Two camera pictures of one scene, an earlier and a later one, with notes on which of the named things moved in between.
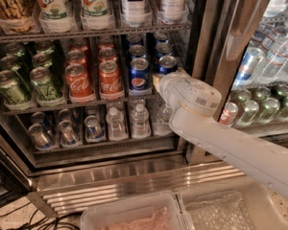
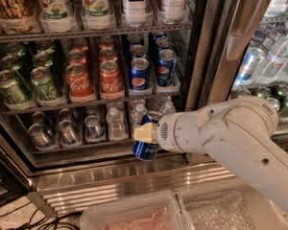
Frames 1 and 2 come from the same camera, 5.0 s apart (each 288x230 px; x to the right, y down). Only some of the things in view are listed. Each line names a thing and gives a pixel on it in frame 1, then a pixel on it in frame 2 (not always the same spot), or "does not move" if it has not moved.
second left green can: x=11 y=62 does not move
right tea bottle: x=174 y=4 does not move
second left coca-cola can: x=75 y=57 does not move
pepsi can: x=167 y=64 -> x=147 y=151
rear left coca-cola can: x=79 y=44 does not move
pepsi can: x=163 y=49 -> x=165 y=71
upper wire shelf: x=3 y=38 does not move
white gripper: x=188 y=93 -> x=166 y=132
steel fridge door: x=245 y=44 does not move
